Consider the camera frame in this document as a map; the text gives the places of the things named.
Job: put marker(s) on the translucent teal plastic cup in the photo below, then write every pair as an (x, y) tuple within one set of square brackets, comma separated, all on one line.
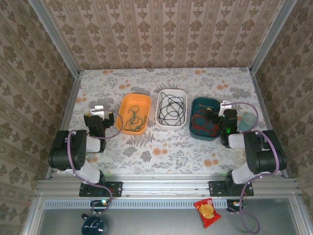
[(247, 120)]

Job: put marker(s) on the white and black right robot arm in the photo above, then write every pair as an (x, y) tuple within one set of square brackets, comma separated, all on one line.
[(264, 154)]

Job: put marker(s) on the orange plastic tray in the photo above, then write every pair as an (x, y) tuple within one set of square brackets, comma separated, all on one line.
[(138, 100)]

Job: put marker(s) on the dark blue round object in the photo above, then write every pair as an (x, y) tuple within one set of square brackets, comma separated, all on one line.
[(94, 226)]

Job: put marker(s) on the red snack packet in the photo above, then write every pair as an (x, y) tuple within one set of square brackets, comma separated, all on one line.
[(207, 211)]

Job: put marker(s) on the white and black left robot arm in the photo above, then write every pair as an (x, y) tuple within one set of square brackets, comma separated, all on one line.
[(63, 151)]

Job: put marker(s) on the white plastic tray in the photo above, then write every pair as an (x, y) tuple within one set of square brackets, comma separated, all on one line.
[(160, 94)]

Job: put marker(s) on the floral patterned tablecloth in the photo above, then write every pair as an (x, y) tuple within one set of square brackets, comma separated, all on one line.
[(171, 159)]

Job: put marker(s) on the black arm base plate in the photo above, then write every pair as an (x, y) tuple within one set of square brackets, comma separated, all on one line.
[(115, 189), (216, 188)]

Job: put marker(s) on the dark teal plastic tray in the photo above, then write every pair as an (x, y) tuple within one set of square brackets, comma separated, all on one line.
[(195, 101)]

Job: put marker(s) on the small controller board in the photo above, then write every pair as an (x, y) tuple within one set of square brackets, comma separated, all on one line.
[(233, 204), (99, 203)]

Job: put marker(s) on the aluminium frame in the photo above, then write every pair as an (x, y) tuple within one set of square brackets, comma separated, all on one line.
[(166, 187)]

